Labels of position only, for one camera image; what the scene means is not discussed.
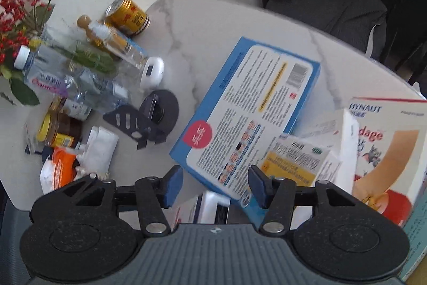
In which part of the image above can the white strawberry medicine box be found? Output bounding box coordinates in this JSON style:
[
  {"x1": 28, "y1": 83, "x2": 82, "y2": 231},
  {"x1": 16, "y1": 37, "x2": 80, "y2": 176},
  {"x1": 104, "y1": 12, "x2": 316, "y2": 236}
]
[{"x1": 166, "y1": 191, "x2": 231, "y2": 231}]

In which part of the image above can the teal white bear medicine box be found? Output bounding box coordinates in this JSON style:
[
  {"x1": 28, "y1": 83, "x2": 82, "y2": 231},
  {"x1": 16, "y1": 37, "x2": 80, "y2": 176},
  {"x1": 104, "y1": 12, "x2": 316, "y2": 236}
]
[{"x1": 400, "y1": 192, "x2": 427, "y2": 281}]

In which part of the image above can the red white bandage box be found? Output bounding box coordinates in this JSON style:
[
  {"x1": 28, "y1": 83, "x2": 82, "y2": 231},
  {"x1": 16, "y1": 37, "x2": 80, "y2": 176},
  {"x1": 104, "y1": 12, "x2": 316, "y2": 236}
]
[{"x1": 348, "y1": 97, "x2": 426, "y2": 227}]

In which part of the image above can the black metal phone stand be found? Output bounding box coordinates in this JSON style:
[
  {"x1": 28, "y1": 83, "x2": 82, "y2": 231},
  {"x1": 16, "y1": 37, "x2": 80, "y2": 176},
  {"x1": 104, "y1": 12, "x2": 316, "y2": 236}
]
[{"x1": 103, "y1": 89, "x2": 180, "y2": 150}]

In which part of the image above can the clear glass spray bottle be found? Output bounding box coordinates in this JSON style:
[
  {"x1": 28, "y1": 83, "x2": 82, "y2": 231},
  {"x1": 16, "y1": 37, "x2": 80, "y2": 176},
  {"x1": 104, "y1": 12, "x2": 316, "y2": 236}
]
[{"x1": 77, "y1": 15, "x2": 148, "y2": 70}]

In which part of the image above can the gold drink can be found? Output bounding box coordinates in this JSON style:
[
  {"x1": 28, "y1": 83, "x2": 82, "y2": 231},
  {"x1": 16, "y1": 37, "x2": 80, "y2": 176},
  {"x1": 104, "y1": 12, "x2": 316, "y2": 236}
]
[{"x1": 104, "y1": 0, "x2": 150, "y2": 37}]

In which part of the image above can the white digital thermometer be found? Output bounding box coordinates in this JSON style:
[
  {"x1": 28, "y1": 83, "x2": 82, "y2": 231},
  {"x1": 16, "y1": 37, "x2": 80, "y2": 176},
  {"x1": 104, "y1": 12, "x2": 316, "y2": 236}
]
[{"x1": 140, "y1": 56, "x2": 165, "y2": 90}]

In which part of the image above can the blue mask box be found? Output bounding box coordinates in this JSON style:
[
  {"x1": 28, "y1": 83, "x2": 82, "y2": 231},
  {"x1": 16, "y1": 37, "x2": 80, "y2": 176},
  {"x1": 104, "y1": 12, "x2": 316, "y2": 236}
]
[{"x1": 169, "y1": 37, "x2": 320, "y2": 227}]

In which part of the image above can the white box marked 24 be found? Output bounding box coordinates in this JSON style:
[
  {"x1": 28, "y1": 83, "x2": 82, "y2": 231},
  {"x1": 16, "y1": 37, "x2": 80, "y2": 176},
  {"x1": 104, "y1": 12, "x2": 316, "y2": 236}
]
[{"x1": 294, "y1": 108, "x2": 359, "y2": 194}]

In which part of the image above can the red berry branch bouquet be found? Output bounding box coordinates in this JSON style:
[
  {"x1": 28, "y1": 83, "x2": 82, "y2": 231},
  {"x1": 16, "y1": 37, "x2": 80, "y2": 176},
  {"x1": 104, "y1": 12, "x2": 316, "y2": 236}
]
[{"x1": 1, "y1": 0, "x2": 55, "y2": 106}]

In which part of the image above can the clear plastic water bottle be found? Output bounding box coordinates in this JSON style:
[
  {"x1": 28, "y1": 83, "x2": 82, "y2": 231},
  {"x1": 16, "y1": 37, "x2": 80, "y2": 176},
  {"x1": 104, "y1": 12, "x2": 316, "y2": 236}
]
[{"x1": 14, "y1": 45, "x2": 130, "y2": 114}]

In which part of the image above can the orange white tissue pack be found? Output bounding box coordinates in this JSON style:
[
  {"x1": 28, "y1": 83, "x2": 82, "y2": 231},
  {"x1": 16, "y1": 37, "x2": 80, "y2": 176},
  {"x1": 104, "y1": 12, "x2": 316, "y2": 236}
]
[{"x1": 39, "y1": 147, "x2": 78, "y2": 194}]

